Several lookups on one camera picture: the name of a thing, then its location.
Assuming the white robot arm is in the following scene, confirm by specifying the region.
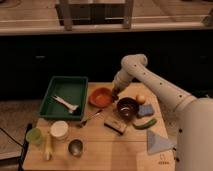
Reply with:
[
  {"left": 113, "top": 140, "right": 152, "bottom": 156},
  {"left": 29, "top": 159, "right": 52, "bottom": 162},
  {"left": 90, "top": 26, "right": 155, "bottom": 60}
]
[{"left": 113, "top": 54, "right": 213, "bottom": 171}]

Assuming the red bowl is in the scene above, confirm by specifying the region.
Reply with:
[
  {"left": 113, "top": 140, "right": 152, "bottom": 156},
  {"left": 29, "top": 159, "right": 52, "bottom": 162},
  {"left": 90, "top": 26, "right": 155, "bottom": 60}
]
[{"left": 88, "top": 87, "right": 112, "bottom": 108}]

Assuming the dark brown bowl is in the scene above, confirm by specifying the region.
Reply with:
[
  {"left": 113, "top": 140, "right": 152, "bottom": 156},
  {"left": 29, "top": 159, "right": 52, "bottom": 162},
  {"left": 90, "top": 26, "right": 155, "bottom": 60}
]
[{"left": 117, "top": 97, "right": 139, "bottom": 120}]

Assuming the small yellow onion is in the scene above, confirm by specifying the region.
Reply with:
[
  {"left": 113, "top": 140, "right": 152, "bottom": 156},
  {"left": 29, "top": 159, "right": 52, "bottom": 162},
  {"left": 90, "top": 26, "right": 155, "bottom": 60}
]
[{"left": 136, "top": 94, "right": 146, "bottom": 104}]

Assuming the brown rectangular block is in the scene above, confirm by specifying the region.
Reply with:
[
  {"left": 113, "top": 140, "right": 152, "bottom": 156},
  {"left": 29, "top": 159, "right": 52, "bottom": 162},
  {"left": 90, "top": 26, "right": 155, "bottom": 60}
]
[{"left": 104, "top": 117, "right": 127, "bottom": 135}]

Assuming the green pepper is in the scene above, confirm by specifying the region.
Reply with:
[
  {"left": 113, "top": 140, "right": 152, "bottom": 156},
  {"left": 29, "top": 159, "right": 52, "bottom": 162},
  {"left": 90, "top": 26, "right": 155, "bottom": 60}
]
[{"left": 132, "top": 118, "right": 157, "bottom": 130}]

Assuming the green plastic tray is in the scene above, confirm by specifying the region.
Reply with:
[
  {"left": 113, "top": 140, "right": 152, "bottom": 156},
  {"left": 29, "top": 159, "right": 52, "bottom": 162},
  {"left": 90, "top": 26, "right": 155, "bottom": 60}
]
[{"left": 39, "top": 76, "right": 88, "bottom": 121}]

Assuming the blue triangular cloth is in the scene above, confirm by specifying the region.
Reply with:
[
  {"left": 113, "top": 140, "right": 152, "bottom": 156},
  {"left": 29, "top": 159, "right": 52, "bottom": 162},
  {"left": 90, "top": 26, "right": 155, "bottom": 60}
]
[{"left": 147, "top": 129, "right": 175, "bottom": 155}]

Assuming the metal cup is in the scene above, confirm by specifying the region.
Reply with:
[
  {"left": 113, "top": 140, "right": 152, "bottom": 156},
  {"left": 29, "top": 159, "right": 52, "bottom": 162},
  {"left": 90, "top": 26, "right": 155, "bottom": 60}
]
[{"left": 68, "top": 139, "right": 83, "bottom": 157}]

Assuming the green cup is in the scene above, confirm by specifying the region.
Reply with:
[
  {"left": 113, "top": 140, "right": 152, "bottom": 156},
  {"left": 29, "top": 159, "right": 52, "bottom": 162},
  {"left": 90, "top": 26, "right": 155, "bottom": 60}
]
[{"left": 26, "top": 128, "right": 43, "bottom": 146}]

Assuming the black bar table edge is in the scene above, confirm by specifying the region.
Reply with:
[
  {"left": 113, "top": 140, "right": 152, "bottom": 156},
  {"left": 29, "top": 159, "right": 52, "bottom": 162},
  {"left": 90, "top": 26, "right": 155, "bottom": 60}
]
[{"left": 18, "top": 123, "right": 32, "bottom": 171}]

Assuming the metal fork dark handle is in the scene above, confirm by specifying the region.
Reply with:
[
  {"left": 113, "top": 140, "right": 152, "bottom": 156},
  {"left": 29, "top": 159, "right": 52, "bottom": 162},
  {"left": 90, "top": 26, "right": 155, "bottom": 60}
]
[{"left": 78, "top": 109, "right": 102, "bottom": 128}]

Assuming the wooden shelf frame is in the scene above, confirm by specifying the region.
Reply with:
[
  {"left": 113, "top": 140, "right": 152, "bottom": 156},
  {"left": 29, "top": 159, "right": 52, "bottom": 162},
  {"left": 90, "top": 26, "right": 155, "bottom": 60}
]
[{"left": 55, "top": 0, "right": 134, "bottom": 31}]

